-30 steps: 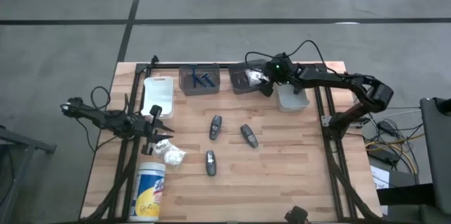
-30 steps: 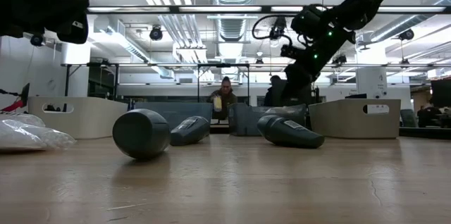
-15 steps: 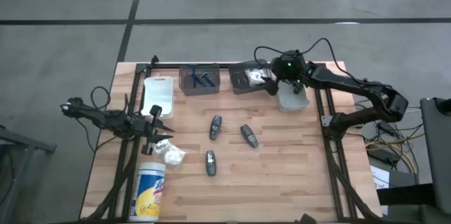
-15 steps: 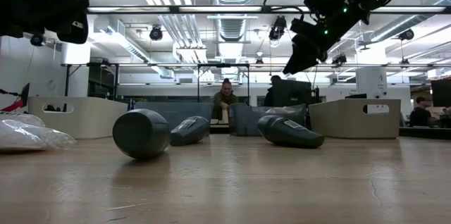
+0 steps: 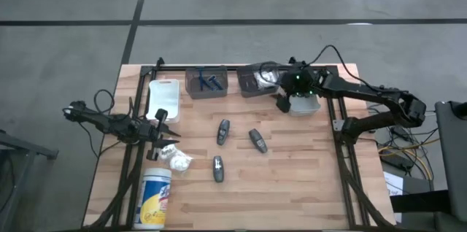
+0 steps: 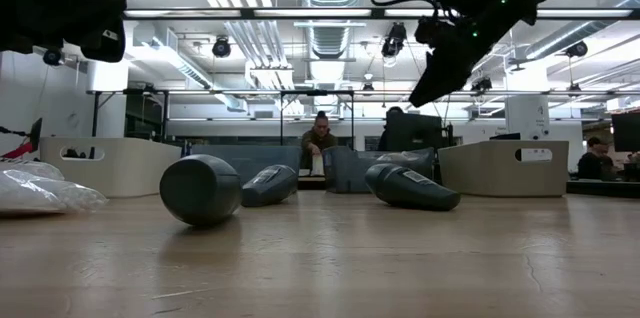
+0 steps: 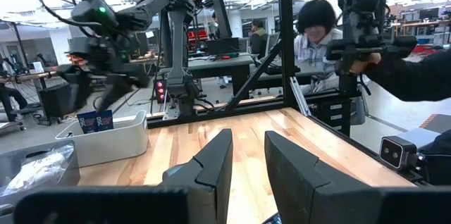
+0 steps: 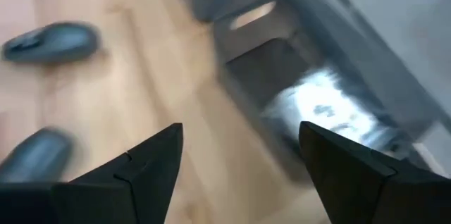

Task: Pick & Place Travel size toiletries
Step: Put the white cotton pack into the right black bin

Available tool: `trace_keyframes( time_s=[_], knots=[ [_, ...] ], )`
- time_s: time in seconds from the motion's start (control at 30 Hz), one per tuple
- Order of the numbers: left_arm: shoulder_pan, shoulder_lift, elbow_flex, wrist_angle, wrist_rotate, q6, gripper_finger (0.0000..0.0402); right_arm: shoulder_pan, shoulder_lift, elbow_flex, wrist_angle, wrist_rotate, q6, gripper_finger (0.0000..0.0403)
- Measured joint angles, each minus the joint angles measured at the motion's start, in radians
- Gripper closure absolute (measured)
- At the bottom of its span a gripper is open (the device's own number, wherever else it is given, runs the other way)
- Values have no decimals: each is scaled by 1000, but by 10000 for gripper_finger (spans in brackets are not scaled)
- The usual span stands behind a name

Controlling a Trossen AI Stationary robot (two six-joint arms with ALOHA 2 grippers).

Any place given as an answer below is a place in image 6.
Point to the white plastic bin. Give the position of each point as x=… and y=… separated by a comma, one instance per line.
x=125, y=173

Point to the person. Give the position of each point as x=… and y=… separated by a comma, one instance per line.
x=392, y=110
x=595, y=163
x=320, y=140

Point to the smoky transparent plastic bin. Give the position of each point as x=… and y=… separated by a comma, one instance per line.
x=345, y=173
x=250, y=158

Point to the black overhead camera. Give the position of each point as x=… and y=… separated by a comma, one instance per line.
x=395, y=38

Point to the small black monitor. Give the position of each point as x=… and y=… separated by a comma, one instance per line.
x=35, y=133

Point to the black ceiling spotlight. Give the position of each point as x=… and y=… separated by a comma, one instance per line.
x=577, y=49
x=221, y=47
x=52, y=57

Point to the white paper bag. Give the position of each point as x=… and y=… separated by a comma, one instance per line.
x=318, y=165

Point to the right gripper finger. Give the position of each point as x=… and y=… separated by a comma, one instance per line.
x=445, y=78

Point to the red object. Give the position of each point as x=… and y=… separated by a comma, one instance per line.
x=17, y=150

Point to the black key fob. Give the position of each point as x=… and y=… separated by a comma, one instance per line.
x=410, y=190
x=200, y=190
x=270, y=187

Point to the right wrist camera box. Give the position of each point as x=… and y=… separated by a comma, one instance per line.
x=431, y=32

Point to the light grey plastic bin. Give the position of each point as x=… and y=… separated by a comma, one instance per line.
x=500, y=173

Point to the black workstation frame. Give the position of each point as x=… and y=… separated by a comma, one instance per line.
x=281, y=108

